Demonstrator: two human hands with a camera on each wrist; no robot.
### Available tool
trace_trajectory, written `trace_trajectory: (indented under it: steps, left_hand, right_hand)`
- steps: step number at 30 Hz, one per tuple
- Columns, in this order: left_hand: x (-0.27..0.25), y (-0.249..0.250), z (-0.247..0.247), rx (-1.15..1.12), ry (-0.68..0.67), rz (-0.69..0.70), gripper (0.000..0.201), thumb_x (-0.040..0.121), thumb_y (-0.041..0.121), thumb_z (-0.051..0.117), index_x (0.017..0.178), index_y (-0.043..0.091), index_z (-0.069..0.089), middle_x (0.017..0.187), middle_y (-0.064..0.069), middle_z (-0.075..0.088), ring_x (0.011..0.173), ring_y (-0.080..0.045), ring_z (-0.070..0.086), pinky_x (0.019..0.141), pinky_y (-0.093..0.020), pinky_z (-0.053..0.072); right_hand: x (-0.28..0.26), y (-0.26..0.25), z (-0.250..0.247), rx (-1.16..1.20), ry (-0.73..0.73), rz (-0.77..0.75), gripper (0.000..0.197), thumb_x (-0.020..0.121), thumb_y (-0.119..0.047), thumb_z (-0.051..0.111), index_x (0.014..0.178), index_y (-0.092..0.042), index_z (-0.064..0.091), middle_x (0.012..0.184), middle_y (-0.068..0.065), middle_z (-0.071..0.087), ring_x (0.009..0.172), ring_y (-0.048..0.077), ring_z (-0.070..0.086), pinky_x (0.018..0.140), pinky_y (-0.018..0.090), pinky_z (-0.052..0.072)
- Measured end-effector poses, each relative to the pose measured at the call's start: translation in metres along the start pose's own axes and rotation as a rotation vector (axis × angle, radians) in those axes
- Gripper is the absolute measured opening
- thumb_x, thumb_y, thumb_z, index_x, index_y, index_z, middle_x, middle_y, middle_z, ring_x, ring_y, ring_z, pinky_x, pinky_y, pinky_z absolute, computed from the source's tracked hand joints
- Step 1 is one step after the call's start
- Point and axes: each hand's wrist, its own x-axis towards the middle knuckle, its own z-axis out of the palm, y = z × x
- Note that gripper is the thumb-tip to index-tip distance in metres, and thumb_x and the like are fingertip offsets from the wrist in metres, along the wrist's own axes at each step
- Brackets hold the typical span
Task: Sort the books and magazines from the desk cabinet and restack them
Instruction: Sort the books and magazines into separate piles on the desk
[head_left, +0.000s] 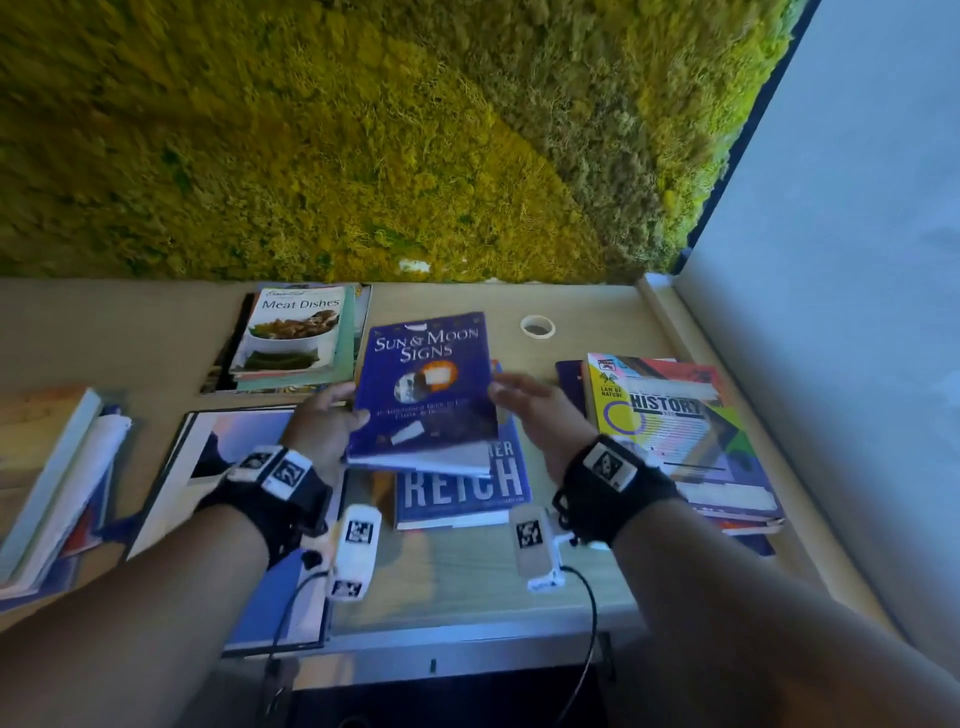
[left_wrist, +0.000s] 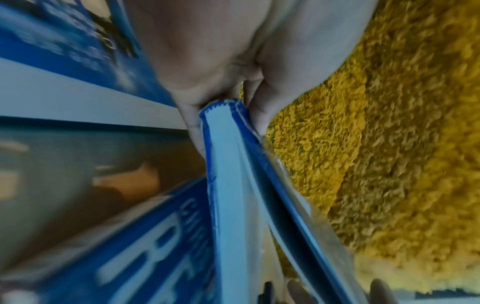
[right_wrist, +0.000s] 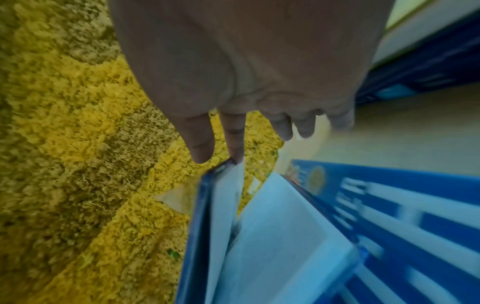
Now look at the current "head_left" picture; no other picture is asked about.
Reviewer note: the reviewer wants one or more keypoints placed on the person's left hand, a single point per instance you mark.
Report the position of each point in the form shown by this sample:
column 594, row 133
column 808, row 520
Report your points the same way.
column 322, row 427

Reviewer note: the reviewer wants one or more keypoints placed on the person's right hand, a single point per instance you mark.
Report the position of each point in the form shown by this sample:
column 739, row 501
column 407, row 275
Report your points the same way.
column 547, row 424

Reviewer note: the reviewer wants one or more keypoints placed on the large navy blue book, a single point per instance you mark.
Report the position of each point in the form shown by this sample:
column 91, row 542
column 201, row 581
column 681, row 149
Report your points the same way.
column 570, row 382

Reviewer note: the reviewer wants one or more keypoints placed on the blue book large white lettering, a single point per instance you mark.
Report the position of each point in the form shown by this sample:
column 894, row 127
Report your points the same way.
column 465, row 495

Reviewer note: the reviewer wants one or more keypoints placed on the glossy blue book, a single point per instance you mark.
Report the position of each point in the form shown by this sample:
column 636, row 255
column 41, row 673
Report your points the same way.
column 427, row 375

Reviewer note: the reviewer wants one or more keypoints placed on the colourful striped book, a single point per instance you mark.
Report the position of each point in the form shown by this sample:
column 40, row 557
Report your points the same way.
column 675, row 435

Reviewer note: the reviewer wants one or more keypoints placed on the large blue photo folder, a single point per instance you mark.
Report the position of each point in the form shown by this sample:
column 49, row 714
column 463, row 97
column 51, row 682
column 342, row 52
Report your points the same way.
column 187, row 480

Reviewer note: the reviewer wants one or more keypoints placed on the blue pen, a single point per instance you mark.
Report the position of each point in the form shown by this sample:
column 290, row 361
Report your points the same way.
column 111, row 411

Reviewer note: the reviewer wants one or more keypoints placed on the small beige notebook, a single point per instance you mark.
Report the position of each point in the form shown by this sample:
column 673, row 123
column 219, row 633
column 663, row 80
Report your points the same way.
column 82, row 480

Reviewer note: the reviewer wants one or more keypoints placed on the thick yellow bird cover book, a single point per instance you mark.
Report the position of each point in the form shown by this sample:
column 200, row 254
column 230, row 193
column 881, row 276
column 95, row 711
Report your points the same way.
column 37, row 450

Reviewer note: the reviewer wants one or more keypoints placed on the person's left forearm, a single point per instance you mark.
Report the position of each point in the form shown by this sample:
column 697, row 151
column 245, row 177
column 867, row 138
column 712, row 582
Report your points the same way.
column 135, row 622

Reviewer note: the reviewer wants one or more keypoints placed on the person's right forearm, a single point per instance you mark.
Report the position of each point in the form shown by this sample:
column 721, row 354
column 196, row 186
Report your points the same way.
column 750, row 637

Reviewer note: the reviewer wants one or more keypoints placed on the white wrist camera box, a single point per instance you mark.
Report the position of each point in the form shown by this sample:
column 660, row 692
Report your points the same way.
column 356, row 555
column 532, row 551

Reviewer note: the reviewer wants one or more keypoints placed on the small white wall label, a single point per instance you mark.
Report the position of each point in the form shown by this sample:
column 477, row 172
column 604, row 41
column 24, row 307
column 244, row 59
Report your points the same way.
column 415, row 265

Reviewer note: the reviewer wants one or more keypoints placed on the green moss wall panel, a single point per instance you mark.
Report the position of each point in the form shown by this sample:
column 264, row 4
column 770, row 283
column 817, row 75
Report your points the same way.
column 300, row 135

